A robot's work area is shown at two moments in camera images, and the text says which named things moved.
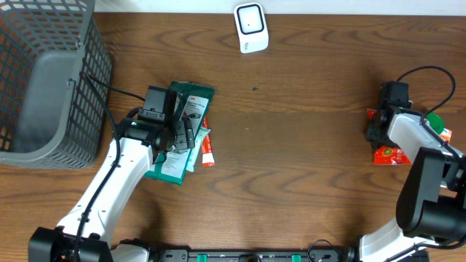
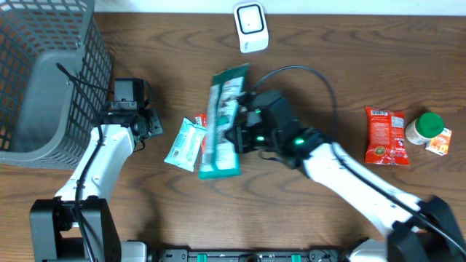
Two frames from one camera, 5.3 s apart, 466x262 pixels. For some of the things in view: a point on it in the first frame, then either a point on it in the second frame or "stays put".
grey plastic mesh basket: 50,116 stays put
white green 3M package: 194,100 → 220,155
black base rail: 343,254 stays put
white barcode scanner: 252,28 stays put
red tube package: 207,153 → 201,119
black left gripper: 188,134 → 155,118
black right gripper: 370,136 → 240,142
